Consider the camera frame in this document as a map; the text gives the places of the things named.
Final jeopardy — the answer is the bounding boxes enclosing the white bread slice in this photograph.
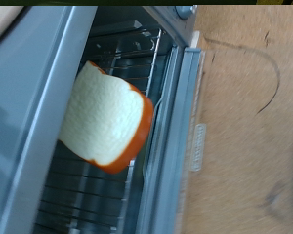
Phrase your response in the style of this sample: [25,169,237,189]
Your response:
[58,59,154,175]

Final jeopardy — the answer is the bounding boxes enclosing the silver oven knob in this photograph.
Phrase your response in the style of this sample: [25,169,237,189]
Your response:
[175,5,198,20]

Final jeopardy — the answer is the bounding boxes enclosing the silver toaster oven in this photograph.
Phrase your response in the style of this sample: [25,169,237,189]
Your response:
[0,5,201,234]

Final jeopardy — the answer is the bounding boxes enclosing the metal wire oven rack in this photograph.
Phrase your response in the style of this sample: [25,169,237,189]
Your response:
[35,28,164,234]

